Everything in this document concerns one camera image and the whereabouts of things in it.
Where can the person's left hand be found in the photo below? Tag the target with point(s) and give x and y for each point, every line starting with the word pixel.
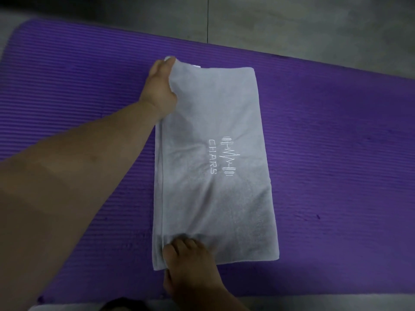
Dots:
pixel 159 93

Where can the person's right hand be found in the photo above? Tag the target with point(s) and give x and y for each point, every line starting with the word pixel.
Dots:
pixel 191 272

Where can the light grey tagged towel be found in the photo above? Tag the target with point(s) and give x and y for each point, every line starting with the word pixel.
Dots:
pixel 227 110

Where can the person's left forearm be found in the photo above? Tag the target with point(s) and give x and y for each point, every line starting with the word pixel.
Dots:
pixel 65 197

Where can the person's dark trouser leg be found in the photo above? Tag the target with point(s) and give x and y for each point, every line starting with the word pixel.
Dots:
pixel 124 305

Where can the purple yoga mat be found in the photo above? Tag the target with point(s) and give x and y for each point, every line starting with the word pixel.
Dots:
pixel 340 158

